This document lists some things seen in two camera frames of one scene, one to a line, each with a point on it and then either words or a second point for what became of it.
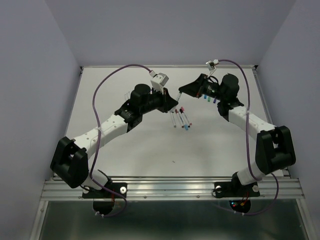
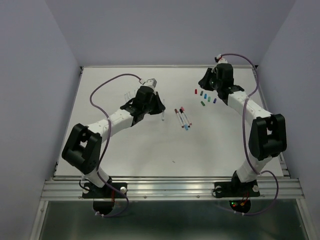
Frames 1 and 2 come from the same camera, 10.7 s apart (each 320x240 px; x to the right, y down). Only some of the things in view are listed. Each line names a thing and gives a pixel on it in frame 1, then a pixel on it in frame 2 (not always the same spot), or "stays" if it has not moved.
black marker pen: [183, 115] stays
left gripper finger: [169, 101] to [156, 105]
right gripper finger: [194, 88] to [208, 82]
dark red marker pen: [176, 112] stays
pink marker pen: [186, 115] stays
